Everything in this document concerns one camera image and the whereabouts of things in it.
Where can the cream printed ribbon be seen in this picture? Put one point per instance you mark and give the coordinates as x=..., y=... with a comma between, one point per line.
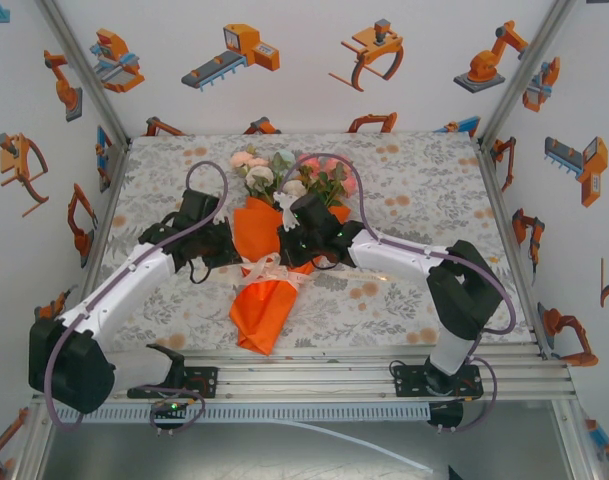
x=269, y=267

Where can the pink artificial flower stem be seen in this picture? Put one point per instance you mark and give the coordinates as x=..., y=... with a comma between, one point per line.
x=311, y=165

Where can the orange wrapping paper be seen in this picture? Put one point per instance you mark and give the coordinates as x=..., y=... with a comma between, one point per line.
x=264, y=310

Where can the peach artificial flower stem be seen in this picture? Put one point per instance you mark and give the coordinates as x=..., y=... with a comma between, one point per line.
x=243, y=159

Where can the teal artificial flower stem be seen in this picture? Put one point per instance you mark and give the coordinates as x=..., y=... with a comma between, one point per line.
x=284, y=154

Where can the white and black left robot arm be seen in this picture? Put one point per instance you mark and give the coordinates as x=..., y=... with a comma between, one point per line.
x=124, y=285

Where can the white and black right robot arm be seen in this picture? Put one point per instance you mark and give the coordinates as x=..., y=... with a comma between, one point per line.
x=389, y=257

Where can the floral patterned table mat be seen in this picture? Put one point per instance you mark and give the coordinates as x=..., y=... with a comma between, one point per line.
x=209, y=315

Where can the small circuit board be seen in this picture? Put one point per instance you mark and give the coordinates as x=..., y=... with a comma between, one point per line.
x=171, y=407

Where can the grey metal panel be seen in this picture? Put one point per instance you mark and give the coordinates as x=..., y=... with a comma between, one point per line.
x=184, y=455

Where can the aluminium table side rail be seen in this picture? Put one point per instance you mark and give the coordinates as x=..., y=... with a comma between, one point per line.
x=108, y=200
x=507, y=225

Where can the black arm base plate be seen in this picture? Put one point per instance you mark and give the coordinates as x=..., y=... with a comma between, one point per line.
x=409, y=380
x=206, y=382

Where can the aluminium rail base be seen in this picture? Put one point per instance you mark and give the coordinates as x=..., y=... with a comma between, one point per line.
x=309, y=380

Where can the aluminium frame post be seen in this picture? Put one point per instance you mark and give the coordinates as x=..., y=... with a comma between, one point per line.
x=528, y=65
x=80, y=65

